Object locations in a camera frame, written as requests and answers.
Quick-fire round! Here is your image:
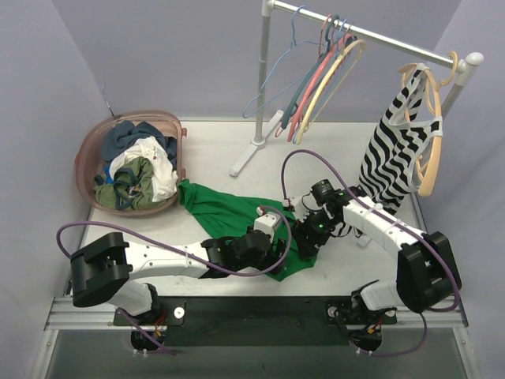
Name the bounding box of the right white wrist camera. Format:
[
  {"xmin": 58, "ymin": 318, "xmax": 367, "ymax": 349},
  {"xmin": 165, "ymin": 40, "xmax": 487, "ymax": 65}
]
[{"xmin": 282, "ymin": 197, "xmax": 310, "ymax": 222}]

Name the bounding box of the aluminium rail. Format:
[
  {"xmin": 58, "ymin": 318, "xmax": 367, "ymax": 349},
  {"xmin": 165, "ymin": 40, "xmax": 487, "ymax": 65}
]
[{"xmin": 44, "ymin": 297, "xmax": 115, "ymax": 330}]

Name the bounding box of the striped black white tank top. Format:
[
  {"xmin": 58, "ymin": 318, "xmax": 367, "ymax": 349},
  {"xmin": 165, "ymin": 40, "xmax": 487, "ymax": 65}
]
[{"xmin": 357, "ymin": 63, "xmax": 443, "ymax": 215}]

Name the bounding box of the cream yellow hanger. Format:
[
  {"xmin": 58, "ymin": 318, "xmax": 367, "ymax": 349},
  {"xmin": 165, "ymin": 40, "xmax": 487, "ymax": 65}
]
[{"xmin": 291, "ymin": 37, "xmax": 366, "ymax": 144}]

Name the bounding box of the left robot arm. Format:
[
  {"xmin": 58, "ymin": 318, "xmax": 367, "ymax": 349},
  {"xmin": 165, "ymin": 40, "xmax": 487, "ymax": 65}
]
[{"xmin": 70, "ymin": 229, "xmax": 286, "ymax": 325}]

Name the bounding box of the green tank top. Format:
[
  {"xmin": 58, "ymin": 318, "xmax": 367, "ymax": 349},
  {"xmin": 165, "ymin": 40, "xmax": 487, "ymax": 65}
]
[{"xmin": 178, "ymin": 179, "xmax": 316, "ymax": 282}]

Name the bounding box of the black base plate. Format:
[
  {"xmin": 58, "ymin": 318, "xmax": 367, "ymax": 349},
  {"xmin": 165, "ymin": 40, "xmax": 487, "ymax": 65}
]
[{"xmin": 114, "ymin": 296, "xmax": 384, "ymax": 350}]

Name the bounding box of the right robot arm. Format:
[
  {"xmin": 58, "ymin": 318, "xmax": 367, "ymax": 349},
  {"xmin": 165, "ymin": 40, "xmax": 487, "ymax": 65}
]
[{"xmin": 285, "ymin": 179, "xmax": 462, "ymax": 323}]

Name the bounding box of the pile of clothes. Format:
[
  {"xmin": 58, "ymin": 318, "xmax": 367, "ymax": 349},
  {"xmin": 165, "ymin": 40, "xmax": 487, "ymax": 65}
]
[{"xmin": 93, "ymin": 120, "xmax": 178, "ymax": 212}]

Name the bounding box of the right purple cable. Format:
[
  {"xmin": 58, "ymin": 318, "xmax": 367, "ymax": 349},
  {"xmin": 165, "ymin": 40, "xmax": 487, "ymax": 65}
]
[{"xmin": 280, "ymin": 149, "xmax": 461, "ymax": 313}]

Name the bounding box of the pink hanger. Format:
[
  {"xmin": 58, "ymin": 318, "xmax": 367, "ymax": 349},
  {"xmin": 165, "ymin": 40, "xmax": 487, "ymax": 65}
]
[{"xmin": 275, "ymin": 14, "xmax": 356, "ymax": 142}]

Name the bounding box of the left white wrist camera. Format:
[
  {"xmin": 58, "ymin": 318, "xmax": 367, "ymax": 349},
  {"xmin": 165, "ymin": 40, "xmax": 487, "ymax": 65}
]
[{"xmin": 253, "ymin": 207, "xmax": 282, "ymax": 242}]

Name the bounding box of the pink laundry basket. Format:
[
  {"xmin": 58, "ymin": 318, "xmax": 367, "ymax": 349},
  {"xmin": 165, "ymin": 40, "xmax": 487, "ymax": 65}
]
[{"xmin": 74, "ymin": 110, "xmax": 187, "ymax": 217}]

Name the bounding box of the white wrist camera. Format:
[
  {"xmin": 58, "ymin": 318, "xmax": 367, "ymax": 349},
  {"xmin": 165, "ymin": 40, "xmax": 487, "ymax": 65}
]
[
  {"xmin": 282, "ymin": 197, "xmax": 310, "ymax": 222},
  {"xmin": 253, "ymin": 207, "xmax": 282, "ymax": 242}
]

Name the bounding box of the teal hanger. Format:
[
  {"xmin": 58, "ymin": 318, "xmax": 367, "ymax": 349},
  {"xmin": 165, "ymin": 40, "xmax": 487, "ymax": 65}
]
[{"xmin": 280, "ymin": 14, "xmax": 340, "ymax": 130}]

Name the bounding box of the light blue wire hanger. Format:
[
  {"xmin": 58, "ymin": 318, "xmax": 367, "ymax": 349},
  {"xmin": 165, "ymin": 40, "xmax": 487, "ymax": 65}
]
[{"xmin": 241, "ymin": 5, "xmax": 320, "ymax": 120}]

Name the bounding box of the orange hanger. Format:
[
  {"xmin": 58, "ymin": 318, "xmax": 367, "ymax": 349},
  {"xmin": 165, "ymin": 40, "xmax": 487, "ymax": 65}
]
[{"xmin": 397, "ymin": 51, "xmax": 461, "ymax": 197}]

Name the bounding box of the white clothes rack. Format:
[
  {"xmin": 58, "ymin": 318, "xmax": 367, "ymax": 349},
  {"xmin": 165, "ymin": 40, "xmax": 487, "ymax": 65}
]
[{"xmin": 229, "ymin": 1, "xmax": 484, "ymax": 177}]

